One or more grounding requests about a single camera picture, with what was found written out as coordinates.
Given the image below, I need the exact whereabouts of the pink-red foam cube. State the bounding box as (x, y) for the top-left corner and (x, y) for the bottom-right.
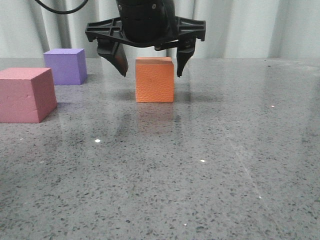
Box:
(0, 67), (57, 123)

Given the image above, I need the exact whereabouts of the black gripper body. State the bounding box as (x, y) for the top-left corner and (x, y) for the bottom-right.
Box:
(85, 0), (206, 51)

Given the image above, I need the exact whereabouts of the purple foam cube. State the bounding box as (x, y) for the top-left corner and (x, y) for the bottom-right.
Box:
(43, 48), (88, 86)

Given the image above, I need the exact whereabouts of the pale green curtain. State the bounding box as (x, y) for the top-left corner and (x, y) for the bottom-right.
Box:
(0, 0), (320, 58)

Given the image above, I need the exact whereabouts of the orange foam cube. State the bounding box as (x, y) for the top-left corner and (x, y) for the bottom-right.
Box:
(135, 57), (175, 103)

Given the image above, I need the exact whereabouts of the black cable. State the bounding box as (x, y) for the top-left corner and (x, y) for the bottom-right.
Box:
(34, 0), (88, 14)

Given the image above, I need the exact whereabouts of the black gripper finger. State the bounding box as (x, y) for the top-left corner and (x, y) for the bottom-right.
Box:
(97, 39), (129, 77)
(176, 37), (196, 77)

